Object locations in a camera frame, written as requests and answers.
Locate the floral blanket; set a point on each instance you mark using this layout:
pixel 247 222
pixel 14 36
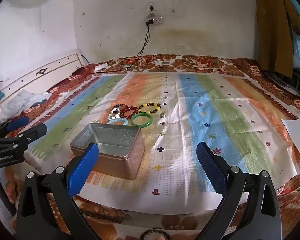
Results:
pixel 190 63

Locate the silver metal tin box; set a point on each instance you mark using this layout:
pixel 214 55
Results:
pixel 115 140

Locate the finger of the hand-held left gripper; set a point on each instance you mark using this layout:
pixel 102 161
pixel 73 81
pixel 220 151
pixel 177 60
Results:
pixel 36 131
pixel 18 122

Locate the white headboard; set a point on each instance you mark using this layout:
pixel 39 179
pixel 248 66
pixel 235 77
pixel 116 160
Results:
pixel 40 77

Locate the clear plastic bag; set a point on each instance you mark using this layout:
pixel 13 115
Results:
pixel 22 102

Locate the brown hanging garment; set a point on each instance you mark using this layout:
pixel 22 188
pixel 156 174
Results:
pixel 270 25

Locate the striped patterned cloth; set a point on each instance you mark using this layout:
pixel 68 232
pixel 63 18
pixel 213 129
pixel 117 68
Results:
pixel 190 130

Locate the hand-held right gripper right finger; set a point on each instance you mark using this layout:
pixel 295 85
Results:
pixel 211 167

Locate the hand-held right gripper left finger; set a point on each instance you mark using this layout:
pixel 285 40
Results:
pixel 82 170

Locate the wall socket with plug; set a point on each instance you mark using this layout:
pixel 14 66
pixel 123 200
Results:
pixel 151 9

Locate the white power strip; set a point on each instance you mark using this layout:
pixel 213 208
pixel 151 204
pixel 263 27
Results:
pixel 153 21

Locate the green jade bangle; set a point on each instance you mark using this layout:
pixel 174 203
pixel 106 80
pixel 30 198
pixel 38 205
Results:
pixel 132 120

